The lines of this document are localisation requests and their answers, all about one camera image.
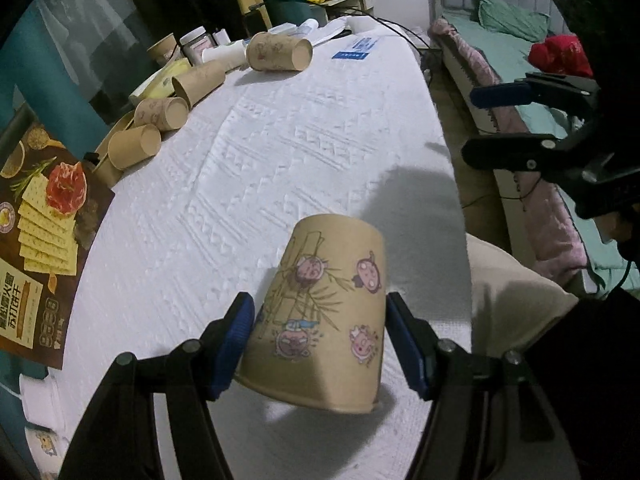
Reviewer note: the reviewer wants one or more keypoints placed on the white textured tablecloth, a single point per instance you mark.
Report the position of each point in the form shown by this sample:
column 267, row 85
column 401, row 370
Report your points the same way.
column 209, row 216

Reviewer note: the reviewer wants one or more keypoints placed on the teal curtain left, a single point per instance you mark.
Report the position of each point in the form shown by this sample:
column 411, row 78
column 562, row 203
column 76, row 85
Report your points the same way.
column 31, row 65

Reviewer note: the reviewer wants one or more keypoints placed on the white paper cup lying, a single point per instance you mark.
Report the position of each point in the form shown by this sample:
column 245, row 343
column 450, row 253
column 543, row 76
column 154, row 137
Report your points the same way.
column 230, row 56

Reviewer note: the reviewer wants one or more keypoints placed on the upright brown paper cup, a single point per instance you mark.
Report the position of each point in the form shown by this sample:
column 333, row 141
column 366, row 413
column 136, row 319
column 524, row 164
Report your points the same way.
column 164, row 50

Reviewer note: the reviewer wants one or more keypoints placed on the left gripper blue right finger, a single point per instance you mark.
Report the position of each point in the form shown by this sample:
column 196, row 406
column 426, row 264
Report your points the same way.
column 404, row 330

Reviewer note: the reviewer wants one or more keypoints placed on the brown paper cup with cartoons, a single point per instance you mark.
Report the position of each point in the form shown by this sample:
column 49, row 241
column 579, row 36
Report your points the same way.
column 318, row 339

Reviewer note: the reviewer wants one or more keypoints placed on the green blanket bed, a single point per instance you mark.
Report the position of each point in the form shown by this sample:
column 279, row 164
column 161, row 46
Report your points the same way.
column 484, row 44

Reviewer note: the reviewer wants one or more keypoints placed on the blue white leaflet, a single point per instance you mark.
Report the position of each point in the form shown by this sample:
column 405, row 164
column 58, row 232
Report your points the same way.
column 358, row 50

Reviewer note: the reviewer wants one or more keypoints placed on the white desk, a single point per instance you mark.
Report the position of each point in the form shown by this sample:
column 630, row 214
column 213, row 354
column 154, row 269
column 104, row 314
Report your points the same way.
column 325, row 10

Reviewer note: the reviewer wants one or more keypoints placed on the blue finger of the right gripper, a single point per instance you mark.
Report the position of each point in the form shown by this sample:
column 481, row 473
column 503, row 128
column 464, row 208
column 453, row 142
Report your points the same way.
column 512, row 152
column 502, row 95

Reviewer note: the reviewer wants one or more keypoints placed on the white lid glass jar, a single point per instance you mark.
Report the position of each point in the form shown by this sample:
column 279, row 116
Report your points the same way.
column 194, row 43

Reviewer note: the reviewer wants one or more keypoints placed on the brown cracker box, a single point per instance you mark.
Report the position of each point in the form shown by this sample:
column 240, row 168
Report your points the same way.
column 52, row 207

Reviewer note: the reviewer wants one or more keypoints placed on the white cartoon mug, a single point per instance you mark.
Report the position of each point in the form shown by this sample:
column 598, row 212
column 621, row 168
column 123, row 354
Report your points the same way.
column 47, row 451

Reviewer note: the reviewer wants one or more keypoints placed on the brown paper cup front right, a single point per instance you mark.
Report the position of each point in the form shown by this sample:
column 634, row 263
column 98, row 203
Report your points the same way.
column 278, row 53

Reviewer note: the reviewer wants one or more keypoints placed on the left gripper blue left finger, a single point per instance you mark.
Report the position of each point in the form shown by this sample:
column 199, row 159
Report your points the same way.
column 227, row 340

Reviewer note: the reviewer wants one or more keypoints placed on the white desk lamp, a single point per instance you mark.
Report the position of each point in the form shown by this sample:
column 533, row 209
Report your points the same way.
column 41, row 402

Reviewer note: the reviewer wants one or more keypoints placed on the yellow tissue pack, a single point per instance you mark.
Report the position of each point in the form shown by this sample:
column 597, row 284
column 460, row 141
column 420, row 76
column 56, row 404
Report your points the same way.
column 159, row 85

